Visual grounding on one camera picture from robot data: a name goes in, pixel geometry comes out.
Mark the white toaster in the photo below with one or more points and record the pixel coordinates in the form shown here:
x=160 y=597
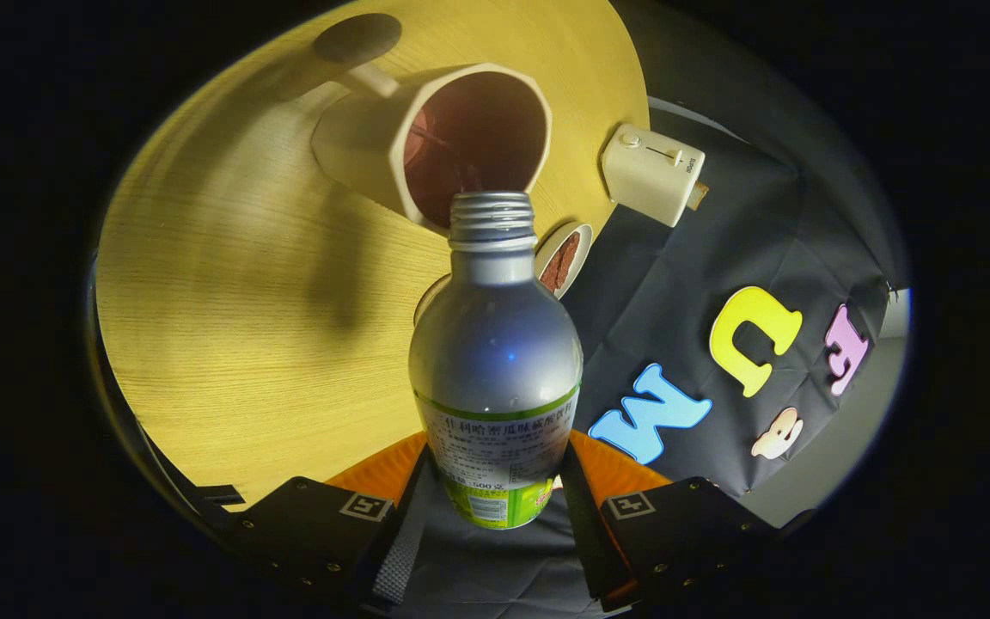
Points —
x=645 y=176

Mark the silver juice bottle green label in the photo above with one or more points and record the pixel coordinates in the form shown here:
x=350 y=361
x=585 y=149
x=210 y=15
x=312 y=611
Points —
x=495 y=361

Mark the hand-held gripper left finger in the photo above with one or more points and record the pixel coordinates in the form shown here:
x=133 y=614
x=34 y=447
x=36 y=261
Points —
x=314 y=533

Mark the small white snack plate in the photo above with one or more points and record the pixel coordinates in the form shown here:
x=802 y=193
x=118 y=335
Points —
x=562 y=262

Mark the wooden table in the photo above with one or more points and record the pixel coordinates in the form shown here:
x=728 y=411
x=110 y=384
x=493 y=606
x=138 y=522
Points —
x=229 y=301

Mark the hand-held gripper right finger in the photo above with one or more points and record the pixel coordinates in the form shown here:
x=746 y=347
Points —
x=684 y=533

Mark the brown toast slice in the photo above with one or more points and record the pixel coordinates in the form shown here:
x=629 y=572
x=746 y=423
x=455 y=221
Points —
x=698 y=196

